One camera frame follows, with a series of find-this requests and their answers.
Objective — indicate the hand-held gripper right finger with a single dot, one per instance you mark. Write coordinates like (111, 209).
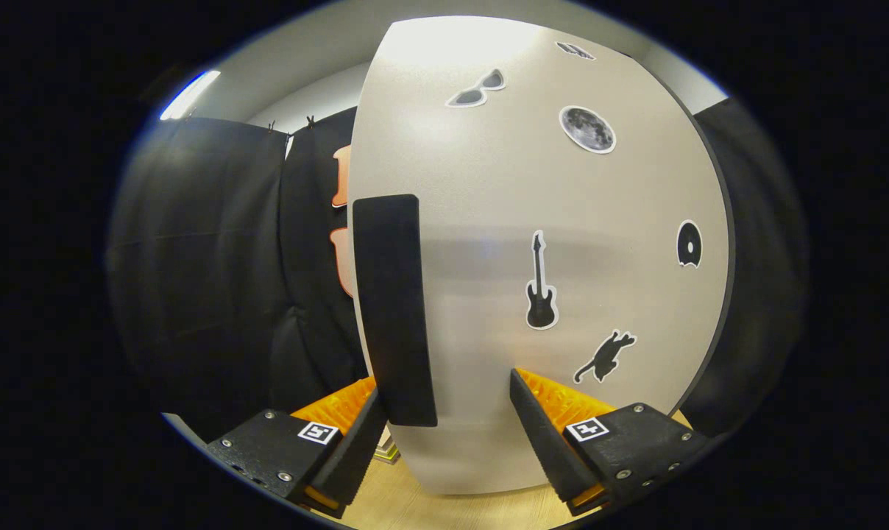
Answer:
(544, 442)

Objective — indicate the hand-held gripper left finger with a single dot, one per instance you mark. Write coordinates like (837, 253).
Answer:
(356, 456)

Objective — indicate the black backdrop cloth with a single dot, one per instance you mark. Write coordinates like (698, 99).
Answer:
(209, 280)

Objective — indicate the beige cover book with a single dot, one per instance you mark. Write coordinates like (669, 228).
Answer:
(385, 449)

